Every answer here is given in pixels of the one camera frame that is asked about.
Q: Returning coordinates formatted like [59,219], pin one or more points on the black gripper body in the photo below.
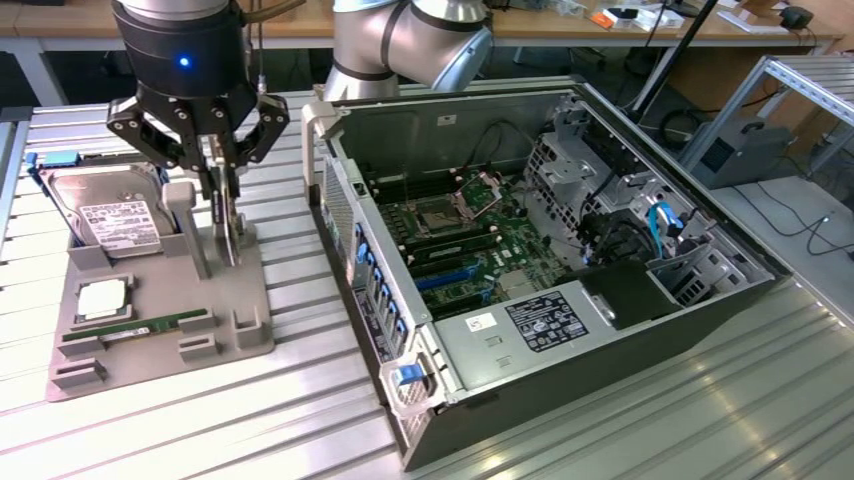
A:
[187,100]

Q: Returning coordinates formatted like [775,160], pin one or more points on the graphics card with metal bracket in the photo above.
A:
[228,235]

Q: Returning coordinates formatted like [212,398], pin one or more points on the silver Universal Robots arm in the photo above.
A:
[374,40]

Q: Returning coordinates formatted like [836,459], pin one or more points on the silver hard disk drive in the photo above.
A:
[110,200]

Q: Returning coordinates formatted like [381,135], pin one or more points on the long wooden desk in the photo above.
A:
[67,25]

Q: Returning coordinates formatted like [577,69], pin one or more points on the grey plastic parts rack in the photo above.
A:
[161,300]

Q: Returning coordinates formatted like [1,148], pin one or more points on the CPU socket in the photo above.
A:
[437,217]

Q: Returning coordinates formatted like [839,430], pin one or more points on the silver CPU chip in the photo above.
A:
[102,300]

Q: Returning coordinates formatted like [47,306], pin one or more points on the green RAM stick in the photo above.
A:
[155,325]

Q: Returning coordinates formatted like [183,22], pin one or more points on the green motherboard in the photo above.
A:
[528,245]

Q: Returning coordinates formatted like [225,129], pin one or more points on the silver metal drive cage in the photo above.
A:
[568,175]

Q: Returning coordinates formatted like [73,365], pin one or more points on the blue case latch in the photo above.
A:
[408,376]

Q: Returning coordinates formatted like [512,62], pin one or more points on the orange small box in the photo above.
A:
[602,18]

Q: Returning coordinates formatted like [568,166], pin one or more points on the grey power supply unit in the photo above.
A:
[508,350]

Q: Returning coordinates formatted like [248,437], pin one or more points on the black stand pole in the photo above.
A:
[675,55]

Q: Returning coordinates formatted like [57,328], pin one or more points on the white small box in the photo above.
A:
[661,19]

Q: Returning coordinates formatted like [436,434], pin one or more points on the black plastic air shroud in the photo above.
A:
[628,295]

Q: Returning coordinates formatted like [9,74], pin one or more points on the open black PC case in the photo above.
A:
[601,390]

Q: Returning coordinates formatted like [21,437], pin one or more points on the grey equipment box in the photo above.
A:
[755,155]

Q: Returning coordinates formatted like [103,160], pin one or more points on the black desk device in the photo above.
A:
[796,16]

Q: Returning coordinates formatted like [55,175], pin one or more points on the aluminium profile frame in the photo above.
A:
[801,75]

